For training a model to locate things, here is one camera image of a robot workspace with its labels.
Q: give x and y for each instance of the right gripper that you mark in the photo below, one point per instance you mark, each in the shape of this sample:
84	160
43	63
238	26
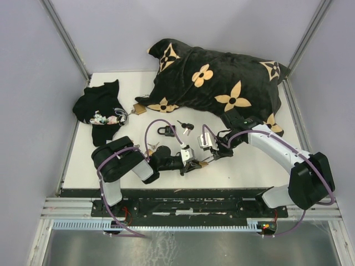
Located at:
217	153

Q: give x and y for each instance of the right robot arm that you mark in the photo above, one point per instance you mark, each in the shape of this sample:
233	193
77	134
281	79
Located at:
310	182

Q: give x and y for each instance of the black printed garment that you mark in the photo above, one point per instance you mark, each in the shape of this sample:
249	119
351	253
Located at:
100	108

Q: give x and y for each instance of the slotted cable duct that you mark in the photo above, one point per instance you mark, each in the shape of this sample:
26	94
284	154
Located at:
183	224

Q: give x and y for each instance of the silver keys of small padlock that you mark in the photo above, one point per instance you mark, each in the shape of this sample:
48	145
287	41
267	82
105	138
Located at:
153	147

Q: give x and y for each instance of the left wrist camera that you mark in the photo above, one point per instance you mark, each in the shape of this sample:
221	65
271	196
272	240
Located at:
187	154

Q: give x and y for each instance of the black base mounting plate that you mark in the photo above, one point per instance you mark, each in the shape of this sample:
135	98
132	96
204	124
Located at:
215	203

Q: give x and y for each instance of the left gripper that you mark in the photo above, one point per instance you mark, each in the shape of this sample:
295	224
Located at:
189	166

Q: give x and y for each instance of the brass padlock near pillow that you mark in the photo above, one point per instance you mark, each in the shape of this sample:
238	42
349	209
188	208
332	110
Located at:
138	109

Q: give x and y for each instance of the black floral pillow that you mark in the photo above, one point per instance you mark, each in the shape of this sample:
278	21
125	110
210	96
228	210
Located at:
216	82

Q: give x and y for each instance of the large brass padlock long shackle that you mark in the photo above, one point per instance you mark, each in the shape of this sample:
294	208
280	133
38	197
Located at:
204	163

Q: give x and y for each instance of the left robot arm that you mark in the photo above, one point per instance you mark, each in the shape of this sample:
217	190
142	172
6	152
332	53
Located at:
116	159

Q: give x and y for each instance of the black-headed keys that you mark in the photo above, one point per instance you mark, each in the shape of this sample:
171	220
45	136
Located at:
187	127

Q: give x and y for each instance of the black padlock shackle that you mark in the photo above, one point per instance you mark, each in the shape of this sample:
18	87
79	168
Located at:
167	131

